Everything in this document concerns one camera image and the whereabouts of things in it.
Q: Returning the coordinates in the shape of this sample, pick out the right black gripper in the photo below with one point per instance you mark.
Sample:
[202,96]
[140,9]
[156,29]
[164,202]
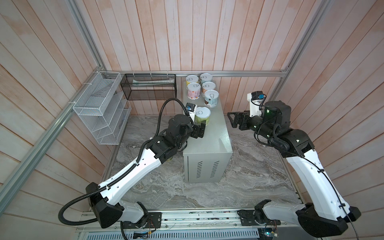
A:
[244,117]

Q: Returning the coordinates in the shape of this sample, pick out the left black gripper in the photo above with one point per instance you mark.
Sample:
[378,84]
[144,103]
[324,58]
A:
[195,133]

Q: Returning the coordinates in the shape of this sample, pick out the pink can pull-tab lid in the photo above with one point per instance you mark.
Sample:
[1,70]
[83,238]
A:
[194,91]

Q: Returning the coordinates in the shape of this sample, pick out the orange can pull-tab lid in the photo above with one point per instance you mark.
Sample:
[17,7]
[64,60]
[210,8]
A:
[206,86]

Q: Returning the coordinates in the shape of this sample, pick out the yellow can pull-tab lid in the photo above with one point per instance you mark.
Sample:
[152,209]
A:
[191,79]

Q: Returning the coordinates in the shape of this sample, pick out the green white can pull-tab lid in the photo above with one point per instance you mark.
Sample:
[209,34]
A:
[205,77]

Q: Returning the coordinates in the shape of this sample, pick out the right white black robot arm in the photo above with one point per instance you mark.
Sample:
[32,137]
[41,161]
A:
[328,214]

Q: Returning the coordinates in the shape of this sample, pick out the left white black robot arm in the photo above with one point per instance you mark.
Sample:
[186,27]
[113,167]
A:
[108,205]

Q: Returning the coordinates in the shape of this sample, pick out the grey metal cabinet counter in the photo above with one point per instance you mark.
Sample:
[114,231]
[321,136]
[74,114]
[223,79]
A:
[206,159]

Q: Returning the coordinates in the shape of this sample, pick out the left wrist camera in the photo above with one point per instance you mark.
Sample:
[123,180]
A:
[191,108]

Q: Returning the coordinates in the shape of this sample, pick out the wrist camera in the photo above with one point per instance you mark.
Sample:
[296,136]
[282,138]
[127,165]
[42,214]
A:
[191,108]
[256,100]

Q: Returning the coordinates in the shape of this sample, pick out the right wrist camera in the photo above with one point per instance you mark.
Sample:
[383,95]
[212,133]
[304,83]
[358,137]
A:
[256,100]

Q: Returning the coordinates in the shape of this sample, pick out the horizontal aluminium frame bar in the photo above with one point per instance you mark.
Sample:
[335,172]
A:
[232,73]

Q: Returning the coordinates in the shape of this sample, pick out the black wire mesh basket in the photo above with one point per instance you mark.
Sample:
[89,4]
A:
[149,87]

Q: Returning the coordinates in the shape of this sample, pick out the white wire mesh shelf rack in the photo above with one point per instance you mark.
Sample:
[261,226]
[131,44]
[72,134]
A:
[102,109]

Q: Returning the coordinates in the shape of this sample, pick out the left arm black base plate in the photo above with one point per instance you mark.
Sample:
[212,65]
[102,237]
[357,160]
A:
[152,220]

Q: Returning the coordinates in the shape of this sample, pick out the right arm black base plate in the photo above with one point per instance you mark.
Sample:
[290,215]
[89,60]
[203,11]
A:
[249,217]

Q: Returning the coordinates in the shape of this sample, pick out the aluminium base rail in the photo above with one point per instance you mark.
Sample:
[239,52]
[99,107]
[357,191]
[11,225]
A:
[186,219]

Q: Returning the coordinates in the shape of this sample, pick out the right aluminium frame post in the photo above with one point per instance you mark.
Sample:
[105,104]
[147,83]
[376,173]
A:
[295,31]

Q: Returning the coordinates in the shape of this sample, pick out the left aluminium frame bar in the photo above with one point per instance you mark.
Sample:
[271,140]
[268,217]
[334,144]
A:
[22,172]

